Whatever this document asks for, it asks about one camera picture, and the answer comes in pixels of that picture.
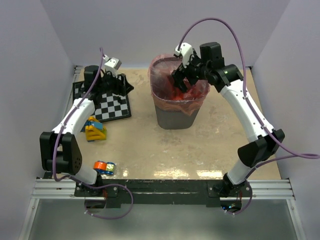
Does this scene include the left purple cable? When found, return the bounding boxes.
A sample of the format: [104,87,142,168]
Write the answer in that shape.
[51,47,134,221]

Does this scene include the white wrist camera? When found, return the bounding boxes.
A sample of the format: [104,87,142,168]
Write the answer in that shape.
[103,54,122,77]
[173,42,194,68]

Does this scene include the orange tape roll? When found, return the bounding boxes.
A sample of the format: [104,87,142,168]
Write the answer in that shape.
[93,160,107,174]

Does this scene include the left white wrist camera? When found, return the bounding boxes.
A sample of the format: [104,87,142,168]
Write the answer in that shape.
[103,54,122,77]

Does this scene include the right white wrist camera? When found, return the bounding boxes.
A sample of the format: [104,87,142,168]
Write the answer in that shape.
[173,42,194,68]

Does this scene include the black white chessboard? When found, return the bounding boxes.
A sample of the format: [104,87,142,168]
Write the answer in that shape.
[72,80,132,123]

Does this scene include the grey mesh trash bin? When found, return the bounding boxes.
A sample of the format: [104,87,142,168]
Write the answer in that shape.
[149,53,211,130]

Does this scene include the purple cable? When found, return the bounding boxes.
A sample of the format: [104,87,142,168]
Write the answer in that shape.
[177,17,320,216]
[51,47,134,221]

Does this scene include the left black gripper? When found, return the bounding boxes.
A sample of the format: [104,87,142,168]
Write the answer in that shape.
[97,68,134,97]

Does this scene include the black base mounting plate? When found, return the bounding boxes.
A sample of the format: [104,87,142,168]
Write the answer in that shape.
[74,179,251,210]

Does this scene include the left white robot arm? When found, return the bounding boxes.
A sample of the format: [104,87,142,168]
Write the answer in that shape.
[39,64,134,196]

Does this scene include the black chess piece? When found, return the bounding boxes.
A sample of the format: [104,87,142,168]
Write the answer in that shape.
[117,97,123,105]

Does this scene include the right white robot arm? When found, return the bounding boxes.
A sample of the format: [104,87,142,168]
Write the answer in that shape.
[171,42,285,197]

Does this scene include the red plastic trash bag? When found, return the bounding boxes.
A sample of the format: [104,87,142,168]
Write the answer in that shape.
[148,53,211,116]

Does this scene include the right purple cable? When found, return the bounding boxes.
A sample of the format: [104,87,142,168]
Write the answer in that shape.
[177,17,320,216]

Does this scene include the yellow blue toy blocks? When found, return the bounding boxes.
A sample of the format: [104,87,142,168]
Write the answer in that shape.
[81,116,107,142]

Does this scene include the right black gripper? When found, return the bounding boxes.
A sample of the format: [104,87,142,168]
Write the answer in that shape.
[172,50,211,93]

